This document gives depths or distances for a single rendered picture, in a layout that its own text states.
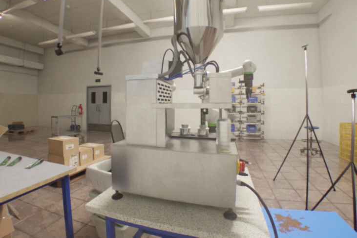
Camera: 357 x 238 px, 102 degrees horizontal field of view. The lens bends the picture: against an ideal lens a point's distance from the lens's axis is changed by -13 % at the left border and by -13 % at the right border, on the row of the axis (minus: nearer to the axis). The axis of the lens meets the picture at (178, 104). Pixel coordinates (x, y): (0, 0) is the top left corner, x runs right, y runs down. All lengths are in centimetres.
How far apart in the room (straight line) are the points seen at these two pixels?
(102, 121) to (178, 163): 790
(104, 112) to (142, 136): 764
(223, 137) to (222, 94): 25
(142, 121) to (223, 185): 45
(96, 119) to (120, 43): 374
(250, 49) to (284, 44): 121
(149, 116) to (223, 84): 37
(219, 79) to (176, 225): 58
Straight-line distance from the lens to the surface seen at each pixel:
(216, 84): 65
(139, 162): 81
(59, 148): 322
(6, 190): 130
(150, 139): 80
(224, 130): 82
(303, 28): 755
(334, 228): 121
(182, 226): 76
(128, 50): 800
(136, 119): 82
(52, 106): 1100
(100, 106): 857
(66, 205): 158
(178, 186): 78
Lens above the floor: 121
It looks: level
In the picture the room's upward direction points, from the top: straight up
